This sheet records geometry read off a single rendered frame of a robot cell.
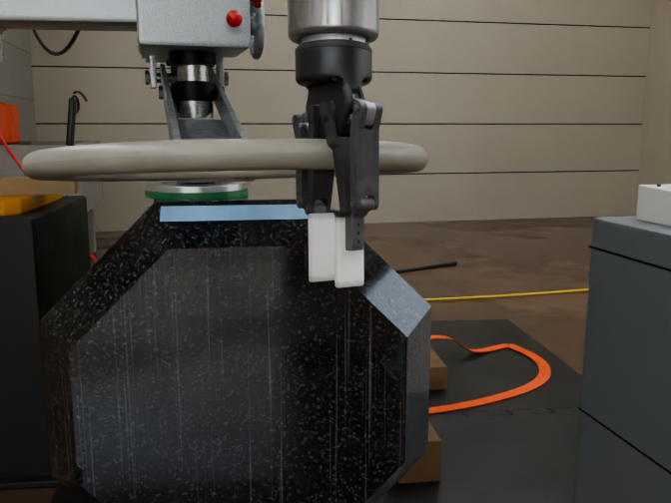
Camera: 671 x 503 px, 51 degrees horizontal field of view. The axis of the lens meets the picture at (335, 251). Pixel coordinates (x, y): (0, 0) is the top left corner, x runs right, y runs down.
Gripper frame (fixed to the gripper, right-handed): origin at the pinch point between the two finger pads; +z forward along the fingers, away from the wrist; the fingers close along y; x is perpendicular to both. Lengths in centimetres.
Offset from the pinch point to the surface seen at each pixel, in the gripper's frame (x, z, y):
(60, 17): -1, -55, 149
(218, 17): -17, -40, 72
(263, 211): -24, -2, 68
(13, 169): -16, -20, 403
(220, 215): -16, -1, 71
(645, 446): -73, 40, 15
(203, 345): -11, 24, 70
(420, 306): -56, 19, 57
